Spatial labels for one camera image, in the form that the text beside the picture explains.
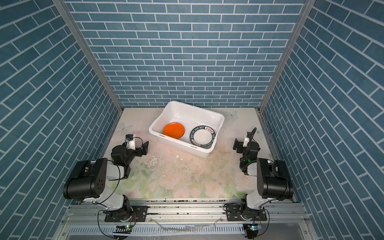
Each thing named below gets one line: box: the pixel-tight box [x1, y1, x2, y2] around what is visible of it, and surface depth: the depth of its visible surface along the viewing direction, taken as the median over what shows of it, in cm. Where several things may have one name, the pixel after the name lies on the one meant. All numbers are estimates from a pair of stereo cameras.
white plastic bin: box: [148, 100, 225, 158], surface depth 105 cm
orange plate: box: [163, 122, 185, 139], surface depth 107 cm
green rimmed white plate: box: [189, 125, 216, 149], surface depth 104 cm
